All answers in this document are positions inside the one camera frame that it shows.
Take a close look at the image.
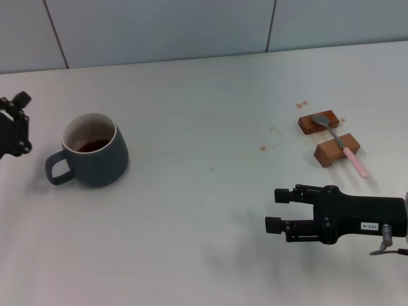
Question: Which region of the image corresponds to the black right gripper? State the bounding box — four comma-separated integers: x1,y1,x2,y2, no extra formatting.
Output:
265,184,408,245

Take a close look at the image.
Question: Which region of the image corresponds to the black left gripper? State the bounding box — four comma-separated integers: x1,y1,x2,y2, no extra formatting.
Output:
0,91,33,161

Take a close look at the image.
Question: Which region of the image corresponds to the pink handled metal spoon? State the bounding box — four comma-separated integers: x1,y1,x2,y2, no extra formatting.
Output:
311,114,370,179

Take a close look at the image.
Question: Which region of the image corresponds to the grey ceramic mug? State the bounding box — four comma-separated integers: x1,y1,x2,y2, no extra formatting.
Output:
44,112,130,188

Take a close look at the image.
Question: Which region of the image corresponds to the light brown notched wooden block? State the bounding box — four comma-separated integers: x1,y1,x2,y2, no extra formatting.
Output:
314,133,361,168

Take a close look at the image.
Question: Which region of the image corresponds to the dark coffee liquid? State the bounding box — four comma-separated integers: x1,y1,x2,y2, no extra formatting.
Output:
73,137,113,154

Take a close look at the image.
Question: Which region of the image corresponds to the dark brown wooden block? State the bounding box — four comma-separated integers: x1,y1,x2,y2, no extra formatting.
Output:
298,109,339,136

